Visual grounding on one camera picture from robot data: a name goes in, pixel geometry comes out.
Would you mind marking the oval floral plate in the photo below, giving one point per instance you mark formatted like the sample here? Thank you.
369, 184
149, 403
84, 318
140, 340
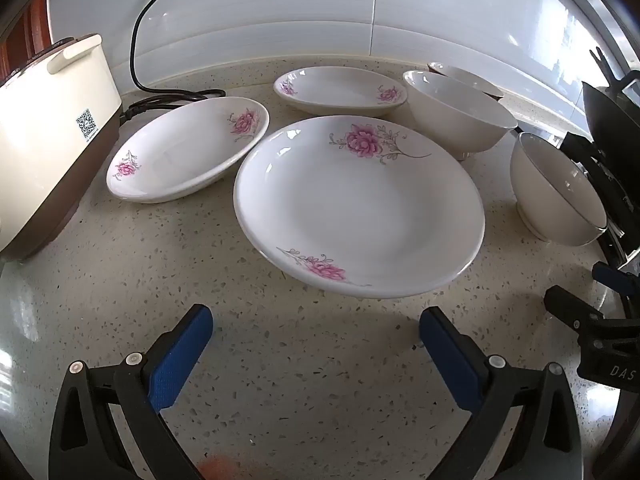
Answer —
185, 155

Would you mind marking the small round floral plate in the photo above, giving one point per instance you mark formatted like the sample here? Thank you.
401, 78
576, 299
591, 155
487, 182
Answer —
340, 87

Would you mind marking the black wok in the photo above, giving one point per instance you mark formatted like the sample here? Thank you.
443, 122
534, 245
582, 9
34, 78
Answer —
610, 110

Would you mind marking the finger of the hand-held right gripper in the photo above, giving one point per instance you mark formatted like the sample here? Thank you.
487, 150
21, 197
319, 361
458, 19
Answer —
600, 345
612, 276

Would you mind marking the large round floral plate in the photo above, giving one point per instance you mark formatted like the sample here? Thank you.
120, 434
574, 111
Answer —
360, 205

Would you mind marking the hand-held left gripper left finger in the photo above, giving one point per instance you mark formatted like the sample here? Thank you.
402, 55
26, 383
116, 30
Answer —
175, 365

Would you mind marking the red patterned bowl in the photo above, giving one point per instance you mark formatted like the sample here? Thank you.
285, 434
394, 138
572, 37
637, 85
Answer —
470, 77

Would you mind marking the wooden window frame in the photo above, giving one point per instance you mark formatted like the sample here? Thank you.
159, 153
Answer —
40, 22

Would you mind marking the cream kitchen appliance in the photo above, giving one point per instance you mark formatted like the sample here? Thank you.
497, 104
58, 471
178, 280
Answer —
50, 135

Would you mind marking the grey-rimmed white bowl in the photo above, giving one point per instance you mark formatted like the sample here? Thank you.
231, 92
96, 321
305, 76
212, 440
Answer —
550, 200

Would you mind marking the black gas stove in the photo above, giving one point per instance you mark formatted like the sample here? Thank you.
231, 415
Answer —
607, 185

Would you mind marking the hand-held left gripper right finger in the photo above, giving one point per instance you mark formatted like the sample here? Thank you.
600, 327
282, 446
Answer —
450, 360

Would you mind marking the plain white bowl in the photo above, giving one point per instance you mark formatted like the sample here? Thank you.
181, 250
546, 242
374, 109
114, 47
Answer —
455, 120

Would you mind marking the stainless range hood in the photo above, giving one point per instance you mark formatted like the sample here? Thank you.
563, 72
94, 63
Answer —
615, 10

